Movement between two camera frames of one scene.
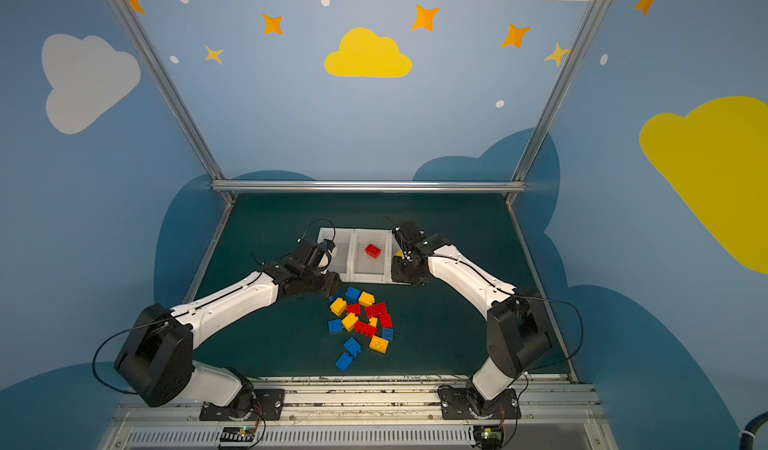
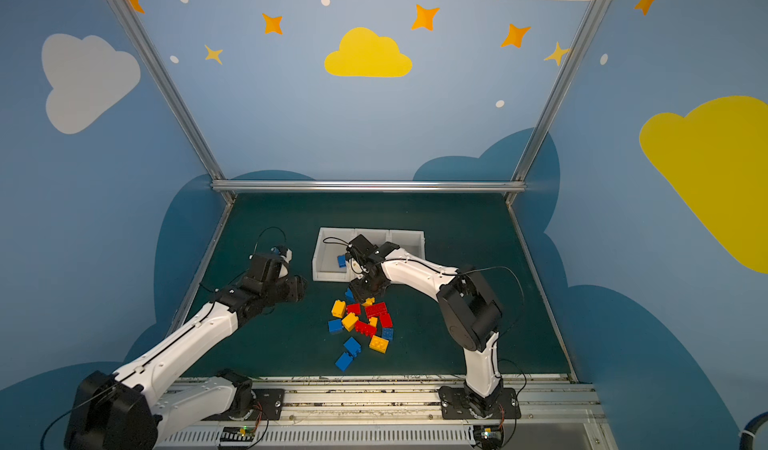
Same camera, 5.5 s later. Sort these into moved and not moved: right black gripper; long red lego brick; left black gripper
Moved: right black gripper; left black gripper
Not moved: long red lego brick
